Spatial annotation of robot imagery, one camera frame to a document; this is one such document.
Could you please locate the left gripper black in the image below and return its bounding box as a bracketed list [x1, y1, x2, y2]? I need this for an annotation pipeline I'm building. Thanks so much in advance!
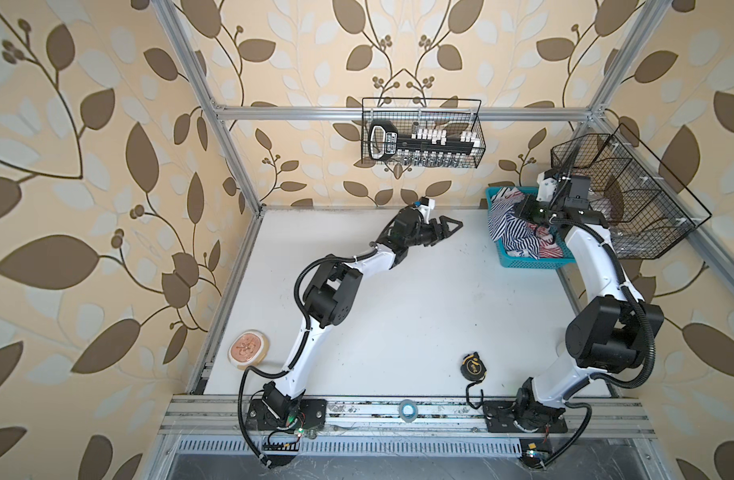
[403, 214, 464, 247]

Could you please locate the blue white striped tank top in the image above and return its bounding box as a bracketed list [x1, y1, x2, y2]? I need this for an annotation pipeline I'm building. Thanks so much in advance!
[488, 187, 539, 260]

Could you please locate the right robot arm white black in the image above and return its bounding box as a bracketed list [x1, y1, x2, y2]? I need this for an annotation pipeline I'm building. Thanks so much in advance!
[512, 169, 664, 431]

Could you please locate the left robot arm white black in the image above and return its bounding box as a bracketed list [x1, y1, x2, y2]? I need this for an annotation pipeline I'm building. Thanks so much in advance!
[261, 197, 463, 423]

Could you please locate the red white striped tank top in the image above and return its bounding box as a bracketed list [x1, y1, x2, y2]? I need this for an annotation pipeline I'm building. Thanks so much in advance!
[534, 226, 564, 259]

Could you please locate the teal plastic basket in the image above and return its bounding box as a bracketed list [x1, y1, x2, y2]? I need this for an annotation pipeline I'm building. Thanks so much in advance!
[485, 186, 575, 270]

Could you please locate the black white tool rack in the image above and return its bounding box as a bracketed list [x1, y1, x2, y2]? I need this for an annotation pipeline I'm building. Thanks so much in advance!
[361, 119, 486, 168]

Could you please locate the black wire basket right wall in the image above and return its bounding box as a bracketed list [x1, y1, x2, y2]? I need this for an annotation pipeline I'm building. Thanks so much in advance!
[551, 122, 711, 260]

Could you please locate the black wire basket wall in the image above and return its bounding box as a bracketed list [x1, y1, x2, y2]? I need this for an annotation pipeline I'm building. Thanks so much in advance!
[361, 96, 486, 169]
[551, 122, 711, 260]

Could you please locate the black wire basket back wall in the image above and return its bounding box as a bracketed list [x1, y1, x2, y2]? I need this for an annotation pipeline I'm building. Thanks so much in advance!
[361, 96, 486, 169]

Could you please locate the small tape roll on rail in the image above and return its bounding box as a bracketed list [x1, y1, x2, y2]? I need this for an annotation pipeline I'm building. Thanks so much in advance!
[398, 399, 419, 423]

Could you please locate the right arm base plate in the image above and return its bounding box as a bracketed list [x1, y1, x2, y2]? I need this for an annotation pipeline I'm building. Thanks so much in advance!
[482, 400, 568, 434]

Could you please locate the aluminium front rail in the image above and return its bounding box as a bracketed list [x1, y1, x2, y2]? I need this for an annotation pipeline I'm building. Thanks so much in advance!
[160, 395, 656, 439]

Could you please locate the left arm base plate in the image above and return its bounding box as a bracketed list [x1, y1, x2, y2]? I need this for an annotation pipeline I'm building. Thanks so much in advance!
[246, 398, 328, 432]

